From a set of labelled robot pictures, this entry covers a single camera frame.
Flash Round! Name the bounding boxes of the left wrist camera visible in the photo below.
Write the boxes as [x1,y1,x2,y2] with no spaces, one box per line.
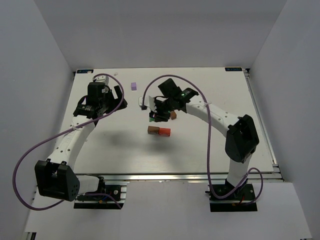
[92,75,109,86]

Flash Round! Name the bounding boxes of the brown rectangular block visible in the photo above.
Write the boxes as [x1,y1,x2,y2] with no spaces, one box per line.
[170,111,177,120]

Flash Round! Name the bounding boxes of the purple cube block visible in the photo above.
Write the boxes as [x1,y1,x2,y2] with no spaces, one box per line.
[130,82,137,91]

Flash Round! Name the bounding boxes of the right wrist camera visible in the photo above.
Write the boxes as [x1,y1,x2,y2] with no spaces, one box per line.
[138,96,157,113]

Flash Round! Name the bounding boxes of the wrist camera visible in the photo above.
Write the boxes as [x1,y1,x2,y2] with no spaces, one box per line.
[138,96,157,113]
[92,75,109,86]

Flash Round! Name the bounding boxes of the left blue label sticker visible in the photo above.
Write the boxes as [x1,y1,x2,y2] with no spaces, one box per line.
[76,69,94,74]

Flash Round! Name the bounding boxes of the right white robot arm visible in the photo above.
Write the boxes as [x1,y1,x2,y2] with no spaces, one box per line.
[140,74,260,188]

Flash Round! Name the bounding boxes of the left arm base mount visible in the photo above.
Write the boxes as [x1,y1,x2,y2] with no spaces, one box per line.
[73,183,127,210]

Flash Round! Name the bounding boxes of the blue label sticker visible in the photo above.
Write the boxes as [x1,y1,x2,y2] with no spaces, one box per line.
[224,67,243,72]
[76,69,94,74]

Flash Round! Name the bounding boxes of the brown block with picture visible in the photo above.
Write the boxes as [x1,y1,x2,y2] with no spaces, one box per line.
[147,125,160,135]

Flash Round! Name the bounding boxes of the red rectangular block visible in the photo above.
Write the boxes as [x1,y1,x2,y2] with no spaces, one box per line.
[158,127,171,137]

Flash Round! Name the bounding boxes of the aluminium table frame rail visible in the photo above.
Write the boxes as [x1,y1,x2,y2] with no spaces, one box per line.
[243,68,285,182]

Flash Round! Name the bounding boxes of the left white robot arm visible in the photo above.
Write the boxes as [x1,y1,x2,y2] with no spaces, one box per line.
[34,80,128,202]

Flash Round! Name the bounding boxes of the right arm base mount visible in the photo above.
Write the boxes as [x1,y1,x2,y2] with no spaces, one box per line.
[205,183,258,213]

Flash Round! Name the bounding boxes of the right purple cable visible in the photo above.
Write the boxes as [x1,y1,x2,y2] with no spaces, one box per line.
[141,74,264,200]

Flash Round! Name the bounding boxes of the right blue label sticker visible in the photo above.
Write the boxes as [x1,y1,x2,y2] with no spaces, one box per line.
[224,67,243,72]

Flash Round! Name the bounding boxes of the purple cable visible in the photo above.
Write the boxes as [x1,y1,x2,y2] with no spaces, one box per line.
[141,74,264,200]
[12,73,125,211]

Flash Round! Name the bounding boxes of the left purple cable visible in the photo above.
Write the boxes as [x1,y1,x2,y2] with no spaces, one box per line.
[12,73,125,211]

